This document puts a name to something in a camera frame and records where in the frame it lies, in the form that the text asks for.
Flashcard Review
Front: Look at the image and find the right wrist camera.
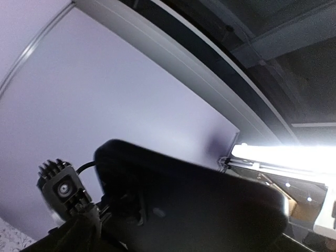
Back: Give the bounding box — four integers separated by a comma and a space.
37, 159, 92, 226

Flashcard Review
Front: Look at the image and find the black smartphone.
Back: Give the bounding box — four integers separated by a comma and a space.
94, 140, 288, 251

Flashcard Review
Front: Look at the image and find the ceiling light bar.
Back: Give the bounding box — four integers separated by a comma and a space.
232, 144, 335, 174

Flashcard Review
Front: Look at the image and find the floral table mat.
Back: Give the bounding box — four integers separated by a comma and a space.
0, 219, 36, 252

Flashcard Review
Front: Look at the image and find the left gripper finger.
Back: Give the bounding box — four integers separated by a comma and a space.
23, 216, 125, 252

